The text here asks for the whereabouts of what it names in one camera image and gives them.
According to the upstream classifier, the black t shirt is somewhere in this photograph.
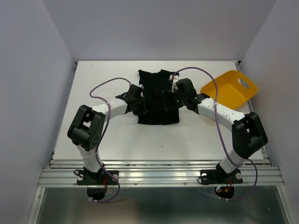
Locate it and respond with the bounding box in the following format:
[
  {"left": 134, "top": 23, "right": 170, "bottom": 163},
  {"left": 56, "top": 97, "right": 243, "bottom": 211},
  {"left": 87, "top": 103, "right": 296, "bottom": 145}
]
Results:
[{"left": 138, "top": 70, "right": 179, "bottom": 125}]

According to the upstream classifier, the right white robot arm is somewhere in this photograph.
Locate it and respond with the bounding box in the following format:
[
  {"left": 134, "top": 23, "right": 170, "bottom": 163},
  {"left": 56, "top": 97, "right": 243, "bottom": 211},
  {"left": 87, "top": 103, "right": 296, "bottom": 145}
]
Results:
[{"left": 162, "top": 76, "right": 268, "bottom": 183}]

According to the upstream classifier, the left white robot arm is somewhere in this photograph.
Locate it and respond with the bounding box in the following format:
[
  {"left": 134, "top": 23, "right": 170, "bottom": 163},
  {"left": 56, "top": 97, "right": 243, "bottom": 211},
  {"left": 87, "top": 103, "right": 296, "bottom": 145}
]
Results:
[{"left": 67, "top": 84, "right": 145, "bottom": 185}]

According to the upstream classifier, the yellow plastic basket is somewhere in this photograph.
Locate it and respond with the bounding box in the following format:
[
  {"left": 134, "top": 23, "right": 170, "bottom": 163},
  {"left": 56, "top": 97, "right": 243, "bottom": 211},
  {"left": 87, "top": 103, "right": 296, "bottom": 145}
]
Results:
[{"left": 200, "top": 70, "right": 258, "bottom": 110}]

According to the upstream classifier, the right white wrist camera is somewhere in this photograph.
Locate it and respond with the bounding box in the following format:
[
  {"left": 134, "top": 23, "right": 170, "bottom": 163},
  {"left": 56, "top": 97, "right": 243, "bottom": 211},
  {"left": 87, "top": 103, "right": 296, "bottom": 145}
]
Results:
[{"left": 171, "top": 82, "right": 178, "bottom": 93}]

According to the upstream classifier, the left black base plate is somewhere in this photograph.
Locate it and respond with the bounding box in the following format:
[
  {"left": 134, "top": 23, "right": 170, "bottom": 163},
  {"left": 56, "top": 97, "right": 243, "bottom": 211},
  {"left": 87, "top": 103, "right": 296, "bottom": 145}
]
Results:
[{"left": 73, "top": 169, "right": 117, "bottom": 186}]

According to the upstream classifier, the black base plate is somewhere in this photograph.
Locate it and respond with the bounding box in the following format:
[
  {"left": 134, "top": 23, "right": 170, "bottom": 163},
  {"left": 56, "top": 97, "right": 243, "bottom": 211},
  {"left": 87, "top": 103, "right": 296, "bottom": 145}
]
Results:
[
  {"left": 73, "top": 169, "right": 117, "bottom": 186},
  {"left": 197, "top": 169, "right": 243, "bottom": 185}
]

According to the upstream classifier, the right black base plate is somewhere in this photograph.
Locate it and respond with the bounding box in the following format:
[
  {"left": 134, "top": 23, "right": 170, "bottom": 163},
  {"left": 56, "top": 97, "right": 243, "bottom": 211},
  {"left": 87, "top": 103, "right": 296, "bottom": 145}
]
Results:
[{"left": 197, "top": 169, "right": 243, "bottom": 185}]

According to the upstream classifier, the aluminium mounting rail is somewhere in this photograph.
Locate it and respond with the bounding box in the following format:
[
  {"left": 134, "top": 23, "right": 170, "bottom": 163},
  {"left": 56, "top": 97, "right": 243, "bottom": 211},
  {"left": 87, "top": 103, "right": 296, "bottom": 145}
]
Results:
[{"left": 38, "top": 159, "right": 285, "bottom": 188}]

